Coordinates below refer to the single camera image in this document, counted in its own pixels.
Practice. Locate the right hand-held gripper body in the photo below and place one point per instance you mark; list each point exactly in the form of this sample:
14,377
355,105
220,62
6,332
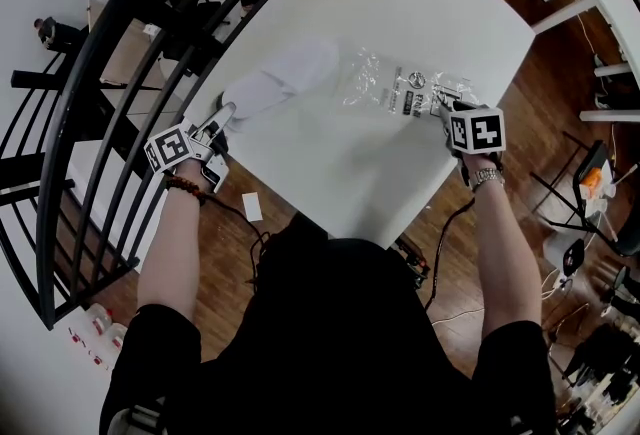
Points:
480,133

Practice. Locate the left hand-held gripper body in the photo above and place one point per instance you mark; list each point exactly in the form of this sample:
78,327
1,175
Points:
170,148

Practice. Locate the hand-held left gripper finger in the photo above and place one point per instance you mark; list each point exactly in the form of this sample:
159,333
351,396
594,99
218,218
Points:
224,120
214,117

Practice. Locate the clear plastic bag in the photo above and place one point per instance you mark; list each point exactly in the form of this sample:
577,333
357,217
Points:
380,78

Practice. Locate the person's right forearm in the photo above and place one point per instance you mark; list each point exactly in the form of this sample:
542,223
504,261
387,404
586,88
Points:
510,263

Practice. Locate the person's left forearm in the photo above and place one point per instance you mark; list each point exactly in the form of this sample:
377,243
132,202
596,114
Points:
170,253

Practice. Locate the silver wristwatch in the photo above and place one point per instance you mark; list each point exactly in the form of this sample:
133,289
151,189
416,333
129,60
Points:
487,177

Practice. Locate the white paper card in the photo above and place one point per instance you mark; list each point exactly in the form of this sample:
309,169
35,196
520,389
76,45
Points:
252,207

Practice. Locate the beige wooden desk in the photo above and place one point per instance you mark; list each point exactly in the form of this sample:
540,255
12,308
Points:
135,53

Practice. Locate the black office chair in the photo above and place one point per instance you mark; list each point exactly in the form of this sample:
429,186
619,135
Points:
210,10

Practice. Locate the black folding stand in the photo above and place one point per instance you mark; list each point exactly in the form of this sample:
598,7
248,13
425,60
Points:
589,163

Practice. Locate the black metal railing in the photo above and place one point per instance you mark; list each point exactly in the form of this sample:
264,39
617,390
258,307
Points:
50,133

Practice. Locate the orange object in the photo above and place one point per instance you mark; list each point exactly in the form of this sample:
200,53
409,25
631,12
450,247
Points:
592,179

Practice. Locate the white bin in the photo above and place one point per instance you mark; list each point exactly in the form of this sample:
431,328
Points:
554,248

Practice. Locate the black floor power strip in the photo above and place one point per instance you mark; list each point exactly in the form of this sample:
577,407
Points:
412,263

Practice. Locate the plastic bottle red cap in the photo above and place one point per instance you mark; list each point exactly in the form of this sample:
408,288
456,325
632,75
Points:
116,335
100,318

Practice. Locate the person's black shirt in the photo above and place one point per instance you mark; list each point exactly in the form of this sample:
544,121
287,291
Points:
325,348

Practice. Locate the dark equipment pile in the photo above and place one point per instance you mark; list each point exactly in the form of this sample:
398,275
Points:
605,363

